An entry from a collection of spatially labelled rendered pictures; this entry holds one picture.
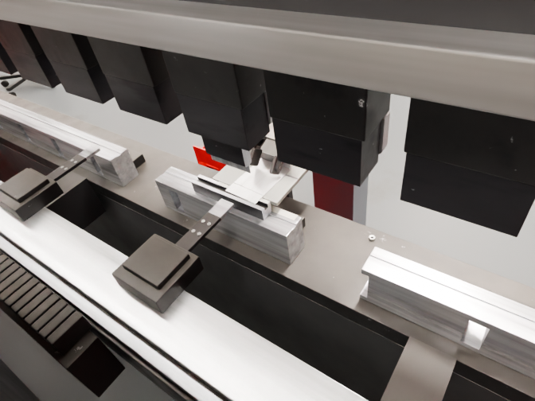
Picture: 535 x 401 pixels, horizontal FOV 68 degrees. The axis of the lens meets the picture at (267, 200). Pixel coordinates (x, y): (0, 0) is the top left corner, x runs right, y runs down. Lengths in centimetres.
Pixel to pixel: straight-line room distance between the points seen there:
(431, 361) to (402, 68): 61
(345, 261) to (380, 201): 140
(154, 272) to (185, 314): 9
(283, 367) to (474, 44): 52
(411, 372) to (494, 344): 14
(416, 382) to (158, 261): 48
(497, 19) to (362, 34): 6
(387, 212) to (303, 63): 197
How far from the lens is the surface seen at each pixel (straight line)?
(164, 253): 74
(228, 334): 67
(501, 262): 210
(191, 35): 30
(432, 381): 75
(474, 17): 23
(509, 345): 75
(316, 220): 94
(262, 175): 88
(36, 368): 211
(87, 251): 90
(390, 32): 23
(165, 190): 101
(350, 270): 85
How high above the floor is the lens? 157
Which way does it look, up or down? 43 degrees down
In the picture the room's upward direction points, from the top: 10 degrees counter-clockwise
